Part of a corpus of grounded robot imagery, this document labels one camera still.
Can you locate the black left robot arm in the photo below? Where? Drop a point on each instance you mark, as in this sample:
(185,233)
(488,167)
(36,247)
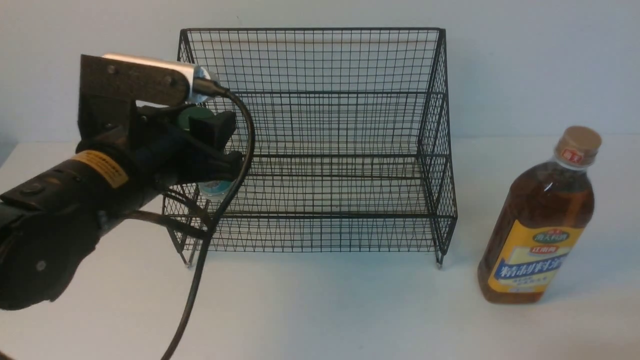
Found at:
(52,222)

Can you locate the small green-capped seasoning bottle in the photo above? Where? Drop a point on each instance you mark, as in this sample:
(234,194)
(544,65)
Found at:
(209,190)

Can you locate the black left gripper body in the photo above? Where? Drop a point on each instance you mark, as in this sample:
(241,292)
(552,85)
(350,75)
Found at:
(146,141)

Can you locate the large brown cooking wine bottle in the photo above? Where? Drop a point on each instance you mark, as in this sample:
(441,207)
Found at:
(545,212)

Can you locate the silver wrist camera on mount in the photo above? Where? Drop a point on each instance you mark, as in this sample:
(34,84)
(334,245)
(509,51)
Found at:
(139,78)

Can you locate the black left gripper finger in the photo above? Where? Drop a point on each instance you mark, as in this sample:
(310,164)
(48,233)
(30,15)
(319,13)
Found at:
(223,167)
(214,130)

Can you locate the black wire mesh shelf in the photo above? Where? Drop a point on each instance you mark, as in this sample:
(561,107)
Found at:
(353,140)

